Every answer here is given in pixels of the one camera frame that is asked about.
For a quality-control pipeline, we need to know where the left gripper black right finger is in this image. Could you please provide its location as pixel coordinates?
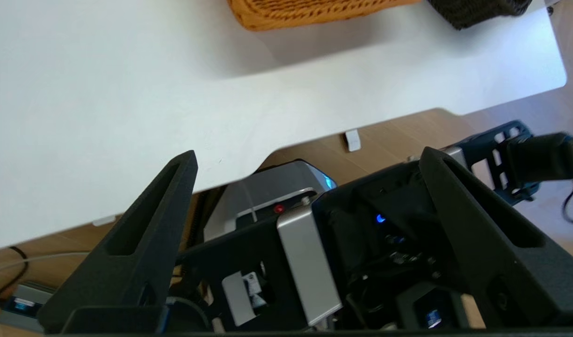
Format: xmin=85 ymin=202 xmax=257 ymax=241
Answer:
xmin=420 ymin=147 xmax=573 ymax=330

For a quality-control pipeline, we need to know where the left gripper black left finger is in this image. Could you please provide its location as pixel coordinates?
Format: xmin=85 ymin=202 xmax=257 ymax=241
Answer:
xmin=36 ymin=150 xmax=199 ymax=334

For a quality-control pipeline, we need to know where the dark brown wicker basket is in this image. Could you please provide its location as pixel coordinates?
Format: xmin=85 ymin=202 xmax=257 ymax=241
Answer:
xmin=427 ymin=0 xmax=534 ymax=30

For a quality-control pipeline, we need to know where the orange wicker basket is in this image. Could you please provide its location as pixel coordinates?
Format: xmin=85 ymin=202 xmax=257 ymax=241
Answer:
xmin=227 ymin=0 xmax=425 ymax=32

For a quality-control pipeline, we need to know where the grey box with blue light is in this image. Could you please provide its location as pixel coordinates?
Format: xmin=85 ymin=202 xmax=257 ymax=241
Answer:
xmin=0 ymin=281 xmax=56 ymax=334

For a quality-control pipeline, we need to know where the silver black robot torso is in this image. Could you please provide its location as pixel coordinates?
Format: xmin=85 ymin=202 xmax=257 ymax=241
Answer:
xmin=167 ymin=159 xmax=573 ymax=337

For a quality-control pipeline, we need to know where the thin white floor cable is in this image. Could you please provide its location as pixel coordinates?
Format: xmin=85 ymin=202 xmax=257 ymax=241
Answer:
xmin=0 ymin=252 xmax=91 ymax=278

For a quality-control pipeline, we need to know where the thin black floor cable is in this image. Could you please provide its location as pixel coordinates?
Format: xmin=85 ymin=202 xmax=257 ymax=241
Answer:
xmin=0 ymin=245 xmax=29 ymax=308

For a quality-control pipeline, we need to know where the dark perforated bracket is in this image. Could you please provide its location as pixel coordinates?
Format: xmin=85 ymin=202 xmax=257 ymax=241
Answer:
xmin=455 ymin=120 xmax=542 ymax=206

